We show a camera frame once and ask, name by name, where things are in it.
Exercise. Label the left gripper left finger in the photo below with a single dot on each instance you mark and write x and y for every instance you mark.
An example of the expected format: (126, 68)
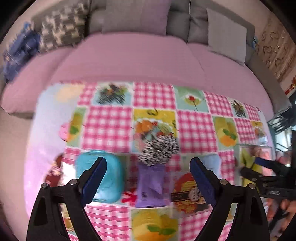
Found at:
(46, 221)

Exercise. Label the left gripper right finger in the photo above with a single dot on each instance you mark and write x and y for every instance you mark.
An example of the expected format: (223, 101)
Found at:
(250, 221)

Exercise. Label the pink patterned cloth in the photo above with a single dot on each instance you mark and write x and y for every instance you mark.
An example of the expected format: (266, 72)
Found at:
(262, 152)

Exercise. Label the lime green cloth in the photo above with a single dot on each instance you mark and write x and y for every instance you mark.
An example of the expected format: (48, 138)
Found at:
(248, 160)

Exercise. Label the leopard print scrunchie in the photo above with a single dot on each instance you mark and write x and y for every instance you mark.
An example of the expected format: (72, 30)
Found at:
(159, 150)

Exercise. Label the light blue face mask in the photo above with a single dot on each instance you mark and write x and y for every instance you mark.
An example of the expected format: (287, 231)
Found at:
(212, 162)

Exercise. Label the person's right hand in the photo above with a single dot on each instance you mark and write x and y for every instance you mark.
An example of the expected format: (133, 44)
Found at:
(279, 215)

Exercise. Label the white tray teal rim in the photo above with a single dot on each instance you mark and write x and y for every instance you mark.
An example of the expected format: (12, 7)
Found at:
(238, 179)

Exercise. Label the clear plastic snack box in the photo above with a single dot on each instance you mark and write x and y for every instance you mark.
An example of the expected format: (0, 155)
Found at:
(185, 196)

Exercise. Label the teal plastic toy box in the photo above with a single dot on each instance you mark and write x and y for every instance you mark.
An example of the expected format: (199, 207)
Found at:
(104, 177)

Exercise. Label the purple wipes packet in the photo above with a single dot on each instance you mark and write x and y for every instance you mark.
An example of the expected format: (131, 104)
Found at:
(150, 184)

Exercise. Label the pink checkered tablecloth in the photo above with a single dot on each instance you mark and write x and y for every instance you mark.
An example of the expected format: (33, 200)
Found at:
(153, 130)

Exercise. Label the beige patterned curtain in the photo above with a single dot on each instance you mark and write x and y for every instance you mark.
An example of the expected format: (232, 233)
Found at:
(276, 48)

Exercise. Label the light grey cushion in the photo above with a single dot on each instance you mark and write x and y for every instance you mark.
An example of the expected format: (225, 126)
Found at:
(226, 37)

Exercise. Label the grey sofa pink cover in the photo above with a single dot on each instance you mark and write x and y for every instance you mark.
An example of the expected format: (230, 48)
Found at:
(182, 57)

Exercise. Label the blue crumpled clothes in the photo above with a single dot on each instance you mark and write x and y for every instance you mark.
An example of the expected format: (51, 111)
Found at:
(20, 51)

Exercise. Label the black white patterned cushion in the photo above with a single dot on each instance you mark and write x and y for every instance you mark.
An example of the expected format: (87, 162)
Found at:
(63, 27)

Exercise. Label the purple grey cushion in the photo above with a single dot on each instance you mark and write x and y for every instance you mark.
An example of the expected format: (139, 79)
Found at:
(136, 16)

